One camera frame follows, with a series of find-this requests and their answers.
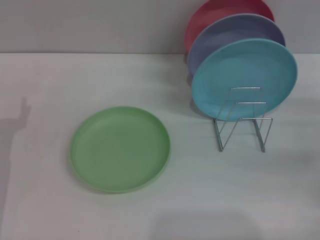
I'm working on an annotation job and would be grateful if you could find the green round plate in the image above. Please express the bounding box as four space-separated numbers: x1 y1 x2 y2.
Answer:
69 106 171 195

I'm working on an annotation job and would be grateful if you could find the metal wire plate rack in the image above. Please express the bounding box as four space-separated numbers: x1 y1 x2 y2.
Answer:
212 86 273 153

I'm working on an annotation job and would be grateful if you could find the pink round plate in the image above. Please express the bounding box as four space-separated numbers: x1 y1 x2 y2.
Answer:
184 0 275 57

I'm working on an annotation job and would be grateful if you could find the light blue round plate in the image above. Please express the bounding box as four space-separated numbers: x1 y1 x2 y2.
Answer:
191 38 298 123

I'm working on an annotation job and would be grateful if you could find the purple round plate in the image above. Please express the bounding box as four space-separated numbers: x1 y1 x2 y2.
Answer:
187 13 286 77

